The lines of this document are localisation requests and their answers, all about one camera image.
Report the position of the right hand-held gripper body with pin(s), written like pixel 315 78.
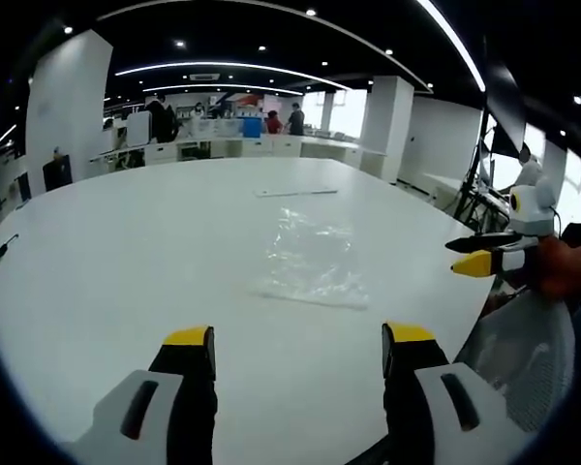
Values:
pixel 533 208

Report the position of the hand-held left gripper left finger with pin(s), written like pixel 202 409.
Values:
pixel 126 412

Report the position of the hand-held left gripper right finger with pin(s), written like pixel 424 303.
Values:
pixel 445 407

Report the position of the clear food packaging bag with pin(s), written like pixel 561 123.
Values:
pixel 314 261

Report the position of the person's right hand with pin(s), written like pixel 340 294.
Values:
pixel 561 266

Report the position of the black light stand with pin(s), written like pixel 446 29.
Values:
pixel 474 184

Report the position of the grey mesh office chair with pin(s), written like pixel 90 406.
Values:
pixel 528 358

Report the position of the black softbox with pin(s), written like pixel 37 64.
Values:
pixel 506 111

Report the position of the long white counter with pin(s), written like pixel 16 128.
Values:
pixel 281 145

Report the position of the black office chair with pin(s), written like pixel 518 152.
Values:
pixel 57 173

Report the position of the blue box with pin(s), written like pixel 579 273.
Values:
pixel 252 129

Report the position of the white cabinet box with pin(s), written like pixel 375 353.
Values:
pixel 138 128

